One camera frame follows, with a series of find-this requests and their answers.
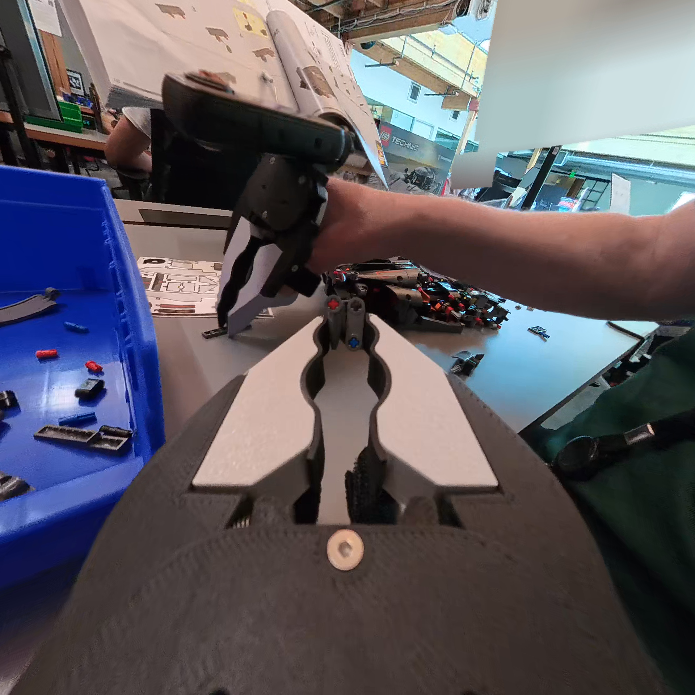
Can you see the lego instruction booklet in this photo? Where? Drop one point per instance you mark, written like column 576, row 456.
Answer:
column 163, row 43

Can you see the black pole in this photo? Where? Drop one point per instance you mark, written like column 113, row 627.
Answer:
column 543, row 174

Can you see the background wooden workbench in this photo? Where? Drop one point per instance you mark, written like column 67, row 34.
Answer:
column 54, row 133

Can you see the grey lego car model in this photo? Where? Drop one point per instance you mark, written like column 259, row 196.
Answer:
column 412, row 296

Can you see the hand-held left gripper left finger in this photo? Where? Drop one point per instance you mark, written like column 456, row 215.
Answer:
column 255, row 434

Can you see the assorted spare lego parts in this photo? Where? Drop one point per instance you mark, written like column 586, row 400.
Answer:
column 81, row 438

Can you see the black office chair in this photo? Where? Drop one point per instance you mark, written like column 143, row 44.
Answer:
column 184, row 174

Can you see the dark lego set box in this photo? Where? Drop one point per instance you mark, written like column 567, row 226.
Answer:
column 418, row 144

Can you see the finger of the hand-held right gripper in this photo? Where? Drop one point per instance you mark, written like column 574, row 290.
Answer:
column 236, row 244
column 263, row 271

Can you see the person's right forearm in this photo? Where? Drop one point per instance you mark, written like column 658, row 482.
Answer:
column 516, row 255

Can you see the small grey lego assembly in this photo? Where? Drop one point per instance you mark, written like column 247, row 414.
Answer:
column 355, row 320

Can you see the blue plastic bin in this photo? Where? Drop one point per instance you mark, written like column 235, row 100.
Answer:
column 125, row 271

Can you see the black lego piece blue pin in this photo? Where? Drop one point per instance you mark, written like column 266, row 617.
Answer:
column 538, row 332

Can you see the green storage bin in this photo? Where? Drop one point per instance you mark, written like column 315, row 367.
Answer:
column 69, row 117

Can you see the black badge reel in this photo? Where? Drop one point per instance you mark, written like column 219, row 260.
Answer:
column 575, row 456

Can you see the small black lego piece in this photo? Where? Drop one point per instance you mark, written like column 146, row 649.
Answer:
column 213, row 333

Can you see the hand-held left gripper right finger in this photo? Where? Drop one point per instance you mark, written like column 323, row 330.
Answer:
column 434, row 434

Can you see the person's right hand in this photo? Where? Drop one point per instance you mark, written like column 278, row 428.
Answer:
column 353, row 222

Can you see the black lego connector piece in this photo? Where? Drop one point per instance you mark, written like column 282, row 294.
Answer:
column 467, row 361

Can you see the lego sticker sheet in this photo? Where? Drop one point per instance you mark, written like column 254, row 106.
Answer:
column 174, row 282

